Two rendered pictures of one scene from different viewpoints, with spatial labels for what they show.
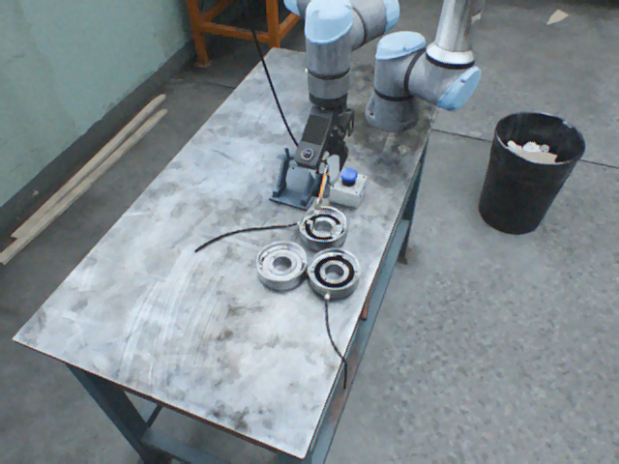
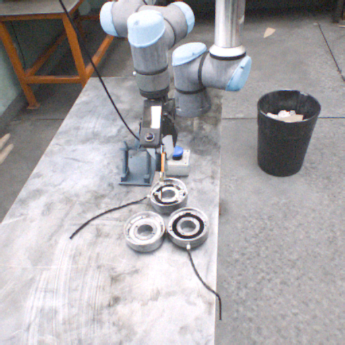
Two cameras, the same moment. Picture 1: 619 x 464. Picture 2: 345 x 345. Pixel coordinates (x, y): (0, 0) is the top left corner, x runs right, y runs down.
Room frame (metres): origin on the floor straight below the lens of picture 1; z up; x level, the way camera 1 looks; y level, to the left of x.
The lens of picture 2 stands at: (0.07, 0.08, 1.52)
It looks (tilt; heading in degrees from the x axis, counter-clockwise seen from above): 42 degrees down; 349
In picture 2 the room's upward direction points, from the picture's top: 7 degrees counter-clockwise
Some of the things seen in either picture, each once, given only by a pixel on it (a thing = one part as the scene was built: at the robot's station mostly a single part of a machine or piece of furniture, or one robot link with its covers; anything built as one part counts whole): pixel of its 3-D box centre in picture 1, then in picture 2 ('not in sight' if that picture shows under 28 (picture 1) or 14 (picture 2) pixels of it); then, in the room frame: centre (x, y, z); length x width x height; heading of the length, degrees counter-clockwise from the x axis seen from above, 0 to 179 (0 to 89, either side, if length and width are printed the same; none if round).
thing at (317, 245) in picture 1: (323, 229); (168, 196); (0.73, -0.03, 0.82); 0.10 x 0.10 x 0.04
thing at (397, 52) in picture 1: (400, 62); (191, 65); (1.18, -0.25, 0.97); 0.13 x 0.12 x 0.14; 45
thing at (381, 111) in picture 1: (394, 101); (191, 94); (1.18, -0.25, 0.85); 0.15 x 0.15 x 0.10
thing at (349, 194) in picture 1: (349, 187); (178, 161); (0.86, -0.10, 0.82); 0.08 x 0.07 x 0.05; 157
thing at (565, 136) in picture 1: (523, 177); (283, 135); (1.55, -0.91, 0.21); 0.34 x 0.34 x 0.43
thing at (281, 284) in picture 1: (282, 266); (145, 232); (0.63, 0.06, 0.82); 0.10 x 0.10 x 0.04
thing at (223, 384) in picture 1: (282, 181); (125, 168); (0.93, 0.06, 0.79); 1.20 x 0.60 x 0.02; 157
